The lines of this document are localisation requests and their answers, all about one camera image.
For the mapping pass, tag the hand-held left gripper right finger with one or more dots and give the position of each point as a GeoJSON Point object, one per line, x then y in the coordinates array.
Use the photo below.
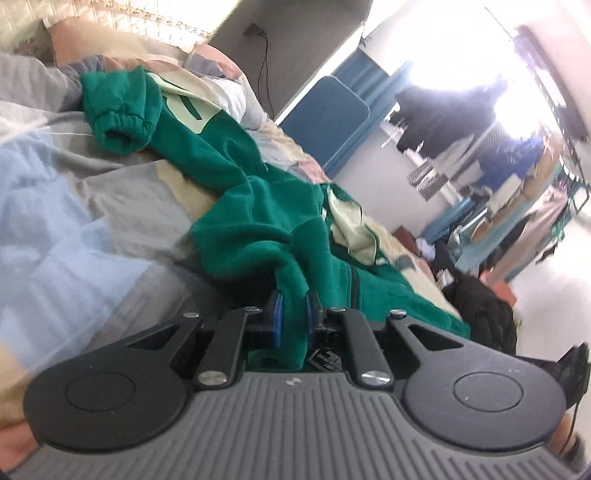
{"type": "Point", "coordinates": [313, 318]}

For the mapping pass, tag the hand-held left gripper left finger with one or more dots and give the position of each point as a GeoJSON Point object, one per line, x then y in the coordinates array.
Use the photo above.
{"type": "Point", "coordinates": [276, 318]}

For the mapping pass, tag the green sweatshirt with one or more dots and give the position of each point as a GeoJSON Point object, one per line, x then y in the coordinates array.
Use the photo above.
{"type": "Point", "coordinates": [249, 207]}

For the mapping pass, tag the metal clothes rack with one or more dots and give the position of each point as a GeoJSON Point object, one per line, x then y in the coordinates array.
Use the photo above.
{"type": "Point", "coordinates": [572, 138]}

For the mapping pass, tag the person's right hand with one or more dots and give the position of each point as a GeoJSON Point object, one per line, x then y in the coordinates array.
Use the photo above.
{"type": "Point", "coordinates": [570, 438]}

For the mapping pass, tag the black padded jacket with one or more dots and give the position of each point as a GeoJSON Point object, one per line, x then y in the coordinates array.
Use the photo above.
{"type": "Point", "coordinates": [485, 314]}

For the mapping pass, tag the pink box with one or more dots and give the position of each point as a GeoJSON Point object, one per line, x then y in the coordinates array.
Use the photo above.
{"type": "Point", "coordinates": [501, 288]}

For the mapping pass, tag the red suitcase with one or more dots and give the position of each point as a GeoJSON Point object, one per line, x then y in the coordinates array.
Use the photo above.
{"type": "Point", "coordinates": [406, 239]}

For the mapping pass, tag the pink hanging pants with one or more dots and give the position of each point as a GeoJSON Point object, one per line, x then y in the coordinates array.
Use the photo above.
{"type": "Point", "coordinates": [531, 230]}

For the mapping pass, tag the light blue hanging pants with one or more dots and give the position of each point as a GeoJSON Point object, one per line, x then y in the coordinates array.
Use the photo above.
{"type": "Point", "coordinates": [489, 249]}

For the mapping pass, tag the striped hanging shirt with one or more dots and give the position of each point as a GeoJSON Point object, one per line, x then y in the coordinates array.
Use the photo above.
{"type": "Point", "coordinates": [429, 180]}

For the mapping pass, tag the beige hanging garment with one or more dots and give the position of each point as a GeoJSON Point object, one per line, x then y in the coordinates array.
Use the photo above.
{"type": "Point", "coordinates": [521, 184]}

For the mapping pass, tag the blue folded board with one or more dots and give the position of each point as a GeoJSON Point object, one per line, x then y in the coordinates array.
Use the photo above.
{"type": "Point", "coordinates": [328, 120]}

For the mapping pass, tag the blue hanging garment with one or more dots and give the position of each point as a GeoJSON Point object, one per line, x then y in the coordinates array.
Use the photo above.
{"type": "Point", "coordinates": [512, 159]}

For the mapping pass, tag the patchwork quilt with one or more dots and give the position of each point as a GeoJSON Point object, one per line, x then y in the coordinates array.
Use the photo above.
{"type": "Point", "coordinates": [69, 207]}

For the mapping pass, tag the blue curtain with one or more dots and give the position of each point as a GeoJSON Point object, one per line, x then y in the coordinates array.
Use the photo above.
{"type": "Point", "coordinates": [369, 83]}

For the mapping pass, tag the cream quilted headboard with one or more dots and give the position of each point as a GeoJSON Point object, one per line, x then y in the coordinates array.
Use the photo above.
{"type": "Point", "coordinates": [138, 18]}

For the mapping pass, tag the floral pillow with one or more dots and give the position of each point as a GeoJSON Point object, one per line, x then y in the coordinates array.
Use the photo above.
{"type": "Point", "coordinates": [23, 44]}

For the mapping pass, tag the black wall socket charger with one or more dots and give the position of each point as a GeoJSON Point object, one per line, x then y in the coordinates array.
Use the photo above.
{"type": "Point", "coordinates": [255, 31]}

